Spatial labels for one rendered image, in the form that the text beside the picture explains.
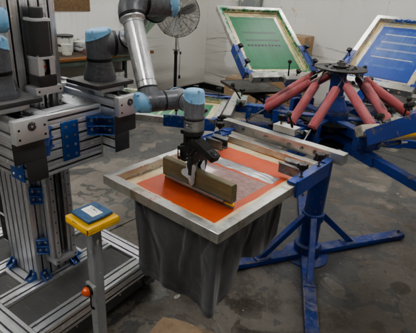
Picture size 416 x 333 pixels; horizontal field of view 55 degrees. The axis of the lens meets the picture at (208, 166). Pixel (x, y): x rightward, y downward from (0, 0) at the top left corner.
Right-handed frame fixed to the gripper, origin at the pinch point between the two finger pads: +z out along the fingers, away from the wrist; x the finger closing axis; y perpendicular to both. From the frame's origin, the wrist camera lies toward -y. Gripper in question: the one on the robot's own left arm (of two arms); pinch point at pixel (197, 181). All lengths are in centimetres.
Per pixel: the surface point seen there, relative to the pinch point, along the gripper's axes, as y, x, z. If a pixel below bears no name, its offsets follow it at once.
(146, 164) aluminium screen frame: 27.1, 1.3, 0.1
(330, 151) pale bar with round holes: -27, -61, -3
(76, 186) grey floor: 202, -70, 93
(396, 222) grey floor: -30, -218, 102
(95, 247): 12.3, 39.3, 15.9
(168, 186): 11.4, 4.5, 4.3
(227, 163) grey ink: 8.4, -30.5, 3.9
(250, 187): -12.4, -18.7, 5.2
